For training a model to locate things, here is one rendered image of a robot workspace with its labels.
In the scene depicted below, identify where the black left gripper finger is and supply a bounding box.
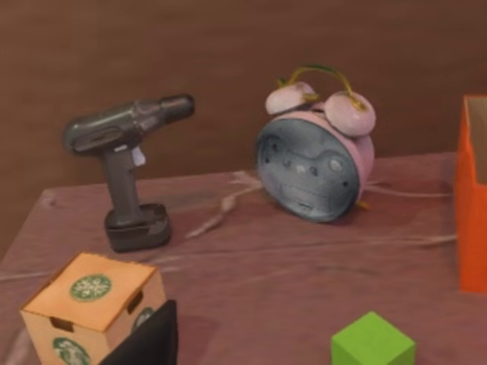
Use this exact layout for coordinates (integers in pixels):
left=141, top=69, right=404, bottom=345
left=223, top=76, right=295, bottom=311
left=99, top=299, right=179, bottom=365

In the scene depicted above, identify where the green cube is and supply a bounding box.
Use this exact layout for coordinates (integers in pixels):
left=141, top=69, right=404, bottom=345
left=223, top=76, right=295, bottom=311
left=330, top=311, right=416, bottom=365

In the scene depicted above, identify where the cardboard box with green logos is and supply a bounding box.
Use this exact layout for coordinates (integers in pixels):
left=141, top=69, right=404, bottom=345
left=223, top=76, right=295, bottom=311
left=20, top=252, right=168, bottom=365

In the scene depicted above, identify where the clear plastic table cover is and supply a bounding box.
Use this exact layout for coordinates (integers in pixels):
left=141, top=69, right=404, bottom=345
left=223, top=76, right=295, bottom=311
left=0, top=151, right=487, bottom=365

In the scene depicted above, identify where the pink twin-bell alarm clock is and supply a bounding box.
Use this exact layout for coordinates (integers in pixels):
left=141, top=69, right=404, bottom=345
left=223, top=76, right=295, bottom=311
left=253, top=64, right=377, bottom=225

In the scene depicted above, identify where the orange open box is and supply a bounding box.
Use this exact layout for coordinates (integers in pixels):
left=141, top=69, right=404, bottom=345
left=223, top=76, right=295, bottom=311
left=456, top=94, right=487, bottom=294

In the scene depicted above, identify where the grey cordless drill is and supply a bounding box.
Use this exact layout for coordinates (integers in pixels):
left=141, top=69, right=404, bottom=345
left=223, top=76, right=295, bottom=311
left=62, top=93, right=196, bottom=253

